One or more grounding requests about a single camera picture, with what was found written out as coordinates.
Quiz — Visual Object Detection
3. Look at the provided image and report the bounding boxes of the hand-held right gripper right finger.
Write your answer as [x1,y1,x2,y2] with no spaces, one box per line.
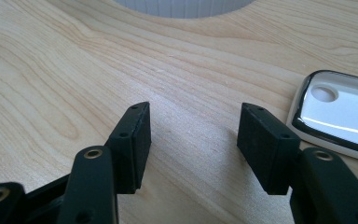
[236,102,302,196]

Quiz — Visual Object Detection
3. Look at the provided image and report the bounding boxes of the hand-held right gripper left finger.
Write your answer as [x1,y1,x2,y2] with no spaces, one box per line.
[104,101,153,195]

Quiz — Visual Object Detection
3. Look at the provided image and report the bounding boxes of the white ribbed container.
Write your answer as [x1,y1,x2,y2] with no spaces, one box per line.
[113,0,256,20]

